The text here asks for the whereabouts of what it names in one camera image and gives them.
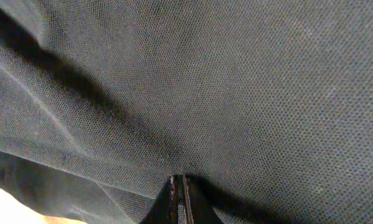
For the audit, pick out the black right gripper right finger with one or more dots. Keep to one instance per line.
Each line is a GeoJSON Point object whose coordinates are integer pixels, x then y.
{"type": "Point", "coordinates": [198, 210]}

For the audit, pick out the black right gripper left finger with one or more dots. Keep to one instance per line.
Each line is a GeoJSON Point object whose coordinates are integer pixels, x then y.
{"type": "Point", "coordinates": [165, 207]}

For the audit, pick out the black polo shirt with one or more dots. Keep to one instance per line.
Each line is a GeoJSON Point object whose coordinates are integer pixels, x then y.
{"type": "Point", "coordinates": [267, 104]}

